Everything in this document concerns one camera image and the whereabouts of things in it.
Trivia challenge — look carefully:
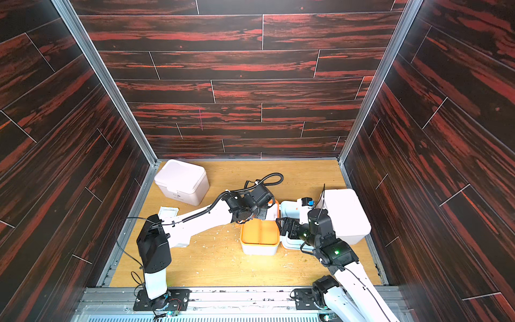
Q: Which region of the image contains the orange tray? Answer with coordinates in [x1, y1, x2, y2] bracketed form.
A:
[241, 219, 280, 247]

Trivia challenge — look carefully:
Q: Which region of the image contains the white orange-trimmed medicine chest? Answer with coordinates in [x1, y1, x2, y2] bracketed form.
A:
[240, 201, 303, 256]

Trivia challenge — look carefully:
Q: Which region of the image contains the white gauze packet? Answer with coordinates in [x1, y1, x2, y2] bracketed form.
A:
[158, 207, 179, 220]

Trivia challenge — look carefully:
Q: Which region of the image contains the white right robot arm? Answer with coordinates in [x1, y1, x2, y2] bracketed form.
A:
[276, 207, 398, 321]

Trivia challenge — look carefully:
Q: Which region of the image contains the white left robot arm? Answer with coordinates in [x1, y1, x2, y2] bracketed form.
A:
[137, 183, 276, 300]

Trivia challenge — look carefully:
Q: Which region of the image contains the pink rear medicine chest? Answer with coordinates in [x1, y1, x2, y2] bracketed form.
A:
[154, 160, 209, 206]

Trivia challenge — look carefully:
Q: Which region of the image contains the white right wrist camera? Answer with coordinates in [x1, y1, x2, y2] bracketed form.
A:
[297, 197, 315, 225]

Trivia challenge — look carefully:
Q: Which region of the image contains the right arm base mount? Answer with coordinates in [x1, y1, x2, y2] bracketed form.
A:
[290, 288, 322, 311]

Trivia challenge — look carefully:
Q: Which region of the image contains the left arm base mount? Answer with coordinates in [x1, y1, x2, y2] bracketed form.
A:
[133, 288, 191, 313]

